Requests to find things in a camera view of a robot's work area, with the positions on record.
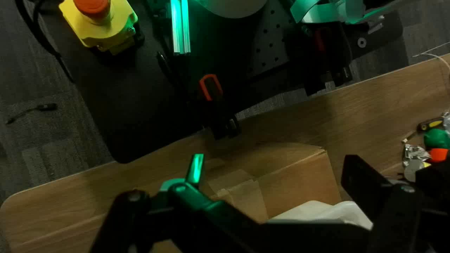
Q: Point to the yellow black screwdriver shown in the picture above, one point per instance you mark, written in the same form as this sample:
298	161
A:
430	126

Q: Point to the pale yellow cloth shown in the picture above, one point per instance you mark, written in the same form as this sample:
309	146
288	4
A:
338	212

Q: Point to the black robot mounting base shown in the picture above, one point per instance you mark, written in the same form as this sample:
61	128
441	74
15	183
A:
127	102

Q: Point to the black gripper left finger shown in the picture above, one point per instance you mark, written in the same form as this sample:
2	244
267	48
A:
188	219

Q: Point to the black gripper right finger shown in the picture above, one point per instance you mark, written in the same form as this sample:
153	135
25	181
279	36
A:
403	215

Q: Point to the small green object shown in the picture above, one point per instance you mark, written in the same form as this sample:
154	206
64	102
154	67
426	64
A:
437	138

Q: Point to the small orange round object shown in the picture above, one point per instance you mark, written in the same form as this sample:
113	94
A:
440	154

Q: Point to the yellow emergency stop button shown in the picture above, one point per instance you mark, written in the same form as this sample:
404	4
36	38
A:
104	28

